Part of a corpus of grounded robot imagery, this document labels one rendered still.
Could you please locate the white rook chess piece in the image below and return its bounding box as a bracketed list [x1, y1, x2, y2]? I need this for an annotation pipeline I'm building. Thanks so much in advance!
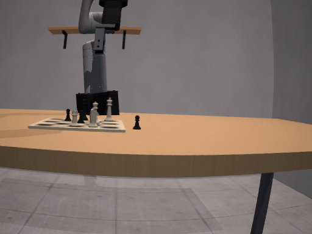
[70, 111, 79, 127]

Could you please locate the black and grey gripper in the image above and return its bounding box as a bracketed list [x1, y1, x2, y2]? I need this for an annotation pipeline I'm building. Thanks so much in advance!
[93, 0, 128, 54]

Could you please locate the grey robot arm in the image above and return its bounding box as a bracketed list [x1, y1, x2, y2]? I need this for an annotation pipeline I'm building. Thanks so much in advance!
[79, 0, 107, 94]

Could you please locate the black and cream chessboard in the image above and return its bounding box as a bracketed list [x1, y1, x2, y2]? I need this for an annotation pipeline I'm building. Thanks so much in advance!
[28, 118, 126, 133]

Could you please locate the white knight chess piece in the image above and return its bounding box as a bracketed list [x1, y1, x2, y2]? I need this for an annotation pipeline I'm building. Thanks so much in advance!
[88, 108, 99, 127]

